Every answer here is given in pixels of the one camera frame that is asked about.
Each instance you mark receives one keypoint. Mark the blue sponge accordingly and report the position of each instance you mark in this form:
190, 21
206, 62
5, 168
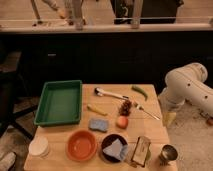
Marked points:
98, 125

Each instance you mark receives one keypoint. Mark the metal cup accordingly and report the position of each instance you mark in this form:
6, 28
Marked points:
167, 154

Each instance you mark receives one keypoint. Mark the black chair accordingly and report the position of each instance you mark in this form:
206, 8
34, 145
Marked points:
8, 78

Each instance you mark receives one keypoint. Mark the light blue towel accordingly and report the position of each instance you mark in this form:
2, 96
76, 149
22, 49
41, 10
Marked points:
117, 150

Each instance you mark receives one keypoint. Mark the bunch of dark grapes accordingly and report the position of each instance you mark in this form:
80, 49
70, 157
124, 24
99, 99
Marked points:
125, 108

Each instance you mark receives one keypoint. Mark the green plastic tray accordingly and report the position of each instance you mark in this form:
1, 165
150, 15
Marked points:
60, 103

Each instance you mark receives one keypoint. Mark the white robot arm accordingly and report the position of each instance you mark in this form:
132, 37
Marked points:
187, 83

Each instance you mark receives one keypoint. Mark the brown box with label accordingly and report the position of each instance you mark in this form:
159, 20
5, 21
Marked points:
141, 152

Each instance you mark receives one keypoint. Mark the orange bowl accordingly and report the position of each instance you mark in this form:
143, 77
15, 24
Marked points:
81, 146

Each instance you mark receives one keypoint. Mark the white plastic cup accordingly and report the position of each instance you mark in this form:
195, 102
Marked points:
39, 147

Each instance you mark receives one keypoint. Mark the yellow banana piece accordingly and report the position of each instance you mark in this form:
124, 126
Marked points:
96, 110

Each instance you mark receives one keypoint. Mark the wooden table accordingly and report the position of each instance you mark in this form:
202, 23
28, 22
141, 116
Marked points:
140, 124

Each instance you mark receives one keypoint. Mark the silver fork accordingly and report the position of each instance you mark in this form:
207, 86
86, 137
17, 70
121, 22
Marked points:
140, 107

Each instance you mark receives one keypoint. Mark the green chili pepper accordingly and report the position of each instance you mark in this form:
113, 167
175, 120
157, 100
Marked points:
140, 90

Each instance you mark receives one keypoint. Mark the orange fruit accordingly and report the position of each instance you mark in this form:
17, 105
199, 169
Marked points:
122, 122

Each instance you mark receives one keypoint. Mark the dark maroon bowl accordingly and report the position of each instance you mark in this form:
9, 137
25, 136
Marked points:
106, 142

